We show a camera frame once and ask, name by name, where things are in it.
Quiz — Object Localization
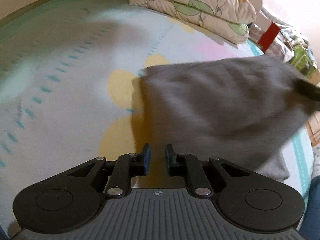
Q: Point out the floral bed blanket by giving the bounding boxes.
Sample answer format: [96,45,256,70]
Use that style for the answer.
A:
[0,0,315,233]

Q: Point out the folded leaf-pattern quilt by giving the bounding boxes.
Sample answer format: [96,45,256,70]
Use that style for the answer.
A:
[129,0,257,44]

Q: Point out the red bed post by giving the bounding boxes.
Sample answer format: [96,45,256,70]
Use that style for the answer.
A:
[258,22,280,53]

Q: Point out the plaid cloth pile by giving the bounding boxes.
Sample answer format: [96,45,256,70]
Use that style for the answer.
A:
[260,7,315,64]

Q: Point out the grey pants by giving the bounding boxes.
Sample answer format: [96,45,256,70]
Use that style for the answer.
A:
[141,55,319,181]

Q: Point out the green patterned boxes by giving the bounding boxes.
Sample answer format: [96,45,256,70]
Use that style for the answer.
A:
[290,44,319,86]

